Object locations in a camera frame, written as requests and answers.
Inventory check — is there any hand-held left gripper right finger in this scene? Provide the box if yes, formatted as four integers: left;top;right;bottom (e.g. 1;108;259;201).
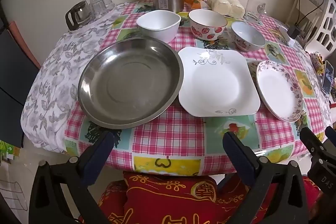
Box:
223;131;315;224

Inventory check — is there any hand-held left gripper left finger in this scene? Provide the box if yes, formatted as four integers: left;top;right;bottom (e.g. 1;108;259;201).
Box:
29;130;116;224

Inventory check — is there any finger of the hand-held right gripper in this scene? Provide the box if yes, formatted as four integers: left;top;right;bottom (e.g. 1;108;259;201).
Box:
300;127;327;159
325;126;336;144

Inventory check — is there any floral rim plate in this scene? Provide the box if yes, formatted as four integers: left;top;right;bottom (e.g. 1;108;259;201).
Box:
256;60;303;123

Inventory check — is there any white square plate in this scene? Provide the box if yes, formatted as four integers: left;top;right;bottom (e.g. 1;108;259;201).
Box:
178;46;261;117

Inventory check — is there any stainless steel plate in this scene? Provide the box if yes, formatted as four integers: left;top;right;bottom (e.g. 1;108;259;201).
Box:
78;38;184;129

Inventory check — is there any strawberry print bowl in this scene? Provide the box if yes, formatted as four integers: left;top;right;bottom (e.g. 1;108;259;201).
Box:
188;9;227;41

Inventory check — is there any white square bowl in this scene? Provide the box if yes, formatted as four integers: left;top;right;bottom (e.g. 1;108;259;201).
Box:
136;10;181;43

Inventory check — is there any smartphone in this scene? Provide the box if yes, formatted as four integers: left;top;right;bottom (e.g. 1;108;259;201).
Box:
322;61;334;94

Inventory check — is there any pink checkered tablecloth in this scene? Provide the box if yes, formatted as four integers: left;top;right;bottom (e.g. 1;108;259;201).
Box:
64;1;334;177

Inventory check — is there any yellow snack packet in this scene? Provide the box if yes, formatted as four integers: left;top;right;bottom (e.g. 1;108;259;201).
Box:
310;53;326;74

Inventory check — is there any red patterned cushion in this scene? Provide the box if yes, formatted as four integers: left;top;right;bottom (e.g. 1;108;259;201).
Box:
97;172;323;224

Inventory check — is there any grey floral cloth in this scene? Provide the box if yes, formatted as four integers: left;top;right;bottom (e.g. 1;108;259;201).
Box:
21;7;124;148

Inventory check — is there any white chair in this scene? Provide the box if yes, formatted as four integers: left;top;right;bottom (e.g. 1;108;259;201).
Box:
286;0;336;54

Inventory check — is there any white power strip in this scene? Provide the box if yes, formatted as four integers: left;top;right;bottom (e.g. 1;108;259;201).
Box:
277;26;297;46

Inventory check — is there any black charger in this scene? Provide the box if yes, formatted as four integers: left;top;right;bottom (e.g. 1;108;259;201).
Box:
287;25;301;38

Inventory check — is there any dark board with red edge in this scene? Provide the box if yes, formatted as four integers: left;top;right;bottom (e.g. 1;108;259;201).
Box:
0;22;41;147

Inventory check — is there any small cartoon print bowl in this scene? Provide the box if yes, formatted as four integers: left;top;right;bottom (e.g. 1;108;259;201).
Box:
231;21;266;52

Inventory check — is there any clear glass mug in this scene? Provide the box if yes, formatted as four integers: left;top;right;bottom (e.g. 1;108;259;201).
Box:
244;0;267;22

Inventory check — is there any bag of steamed buns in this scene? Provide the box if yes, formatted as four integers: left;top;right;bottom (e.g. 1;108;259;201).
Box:
207;0;246;17

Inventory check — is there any orange snack packet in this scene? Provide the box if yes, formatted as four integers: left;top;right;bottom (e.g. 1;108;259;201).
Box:
183;0;205;10

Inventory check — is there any wire rack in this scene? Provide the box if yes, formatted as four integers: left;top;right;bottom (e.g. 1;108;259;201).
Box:
0;179;27;212

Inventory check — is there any black cable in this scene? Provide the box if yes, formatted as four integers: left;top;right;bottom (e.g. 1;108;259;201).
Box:
296;0;326;28

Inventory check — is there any glass coffee pot black handle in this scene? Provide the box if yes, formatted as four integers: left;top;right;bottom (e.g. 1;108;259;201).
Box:
65;0;93;31

